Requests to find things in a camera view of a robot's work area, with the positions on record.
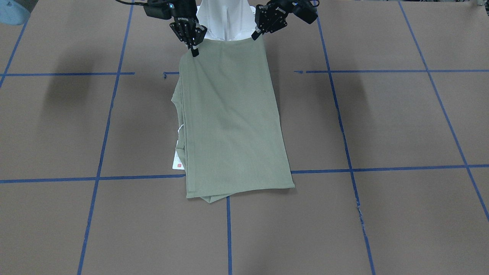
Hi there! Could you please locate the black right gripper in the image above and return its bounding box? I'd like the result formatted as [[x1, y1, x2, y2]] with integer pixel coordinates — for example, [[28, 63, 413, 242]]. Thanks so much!
[[170, 0, 207, 57]]

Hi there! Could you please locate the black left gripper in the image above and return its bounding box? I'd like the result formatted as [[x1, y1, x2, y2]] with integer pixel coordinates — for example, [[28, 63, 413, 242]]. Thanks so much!
[[251, 0, 296, 41]]

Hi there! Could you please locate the olive green long-sleeve shirt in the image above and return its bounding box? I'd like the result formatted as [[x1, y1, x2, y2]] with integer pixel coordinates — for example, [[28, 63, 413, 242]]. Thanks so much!
[[171, 37, 295, 203]]

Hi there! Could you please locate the white paper hang tag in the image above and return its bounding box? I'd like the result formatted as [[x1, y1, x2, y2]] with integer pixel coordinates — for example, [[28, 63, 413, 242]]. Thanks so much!
[[172, 150, 185, 170]]

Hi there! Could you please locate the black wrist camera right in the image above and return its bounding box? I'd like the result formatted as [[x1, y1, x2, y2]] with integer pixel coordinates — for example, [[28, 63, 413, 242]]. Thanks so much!
[[143, 0, 172, 20]]

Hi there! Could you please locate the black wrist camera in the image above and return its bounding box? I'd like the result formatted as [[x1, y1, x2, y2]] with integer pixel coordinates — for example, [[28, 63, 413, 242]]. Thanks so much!
[[292, 0, 318, 24], [143, 0, 172, 20]]

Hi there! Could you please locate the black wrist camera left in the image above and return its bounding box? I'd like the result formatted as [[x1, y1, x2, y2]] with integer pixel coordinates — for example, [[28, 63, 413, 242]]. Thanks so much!
[[292, 0, 318, 24]]

